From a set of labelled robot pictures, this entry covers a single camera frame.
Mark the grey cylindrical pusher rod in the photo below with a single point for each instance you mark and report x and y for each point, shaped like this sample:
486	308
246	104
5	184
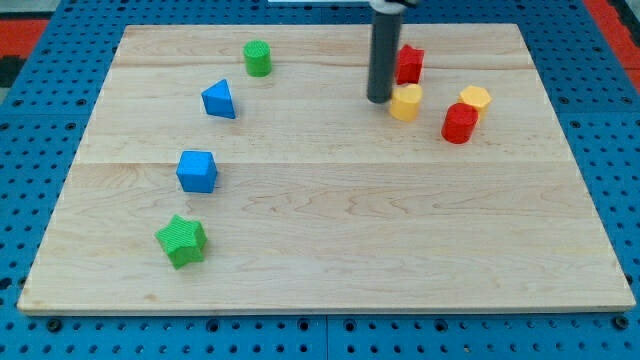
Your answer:
385	33

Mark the yellow hexagon block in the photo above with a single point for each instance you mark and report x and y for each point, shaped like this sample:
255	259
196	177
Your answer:
477	97

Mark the wooden board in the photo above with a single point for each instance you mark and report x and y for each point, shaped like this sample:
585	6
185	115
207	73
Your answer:
323	203

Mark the red star block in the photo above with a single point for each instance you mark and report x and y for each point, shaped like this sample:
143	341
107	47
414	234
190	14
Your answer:
409	65

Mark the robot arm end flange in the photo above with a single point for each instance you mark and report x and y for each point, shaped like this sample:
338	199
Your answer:
392	7

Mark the blue triangle block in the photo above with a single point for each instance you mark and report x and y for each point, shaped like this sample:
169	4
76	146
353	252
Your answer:
218	101

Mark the red cylinder block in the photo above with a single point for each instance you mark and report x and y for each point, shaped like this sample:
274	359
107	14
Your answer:
459	123

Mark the green star block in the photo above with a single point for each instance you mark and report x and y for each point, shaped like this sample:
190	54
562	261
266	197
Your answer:
182	241

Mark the blue cube block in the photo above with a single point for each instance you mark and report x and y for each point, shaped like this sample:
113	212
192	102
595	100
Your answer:
197	171

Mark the green cylinder block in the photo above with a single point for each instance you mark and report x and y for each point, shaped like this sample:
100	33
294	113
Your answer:
257	57

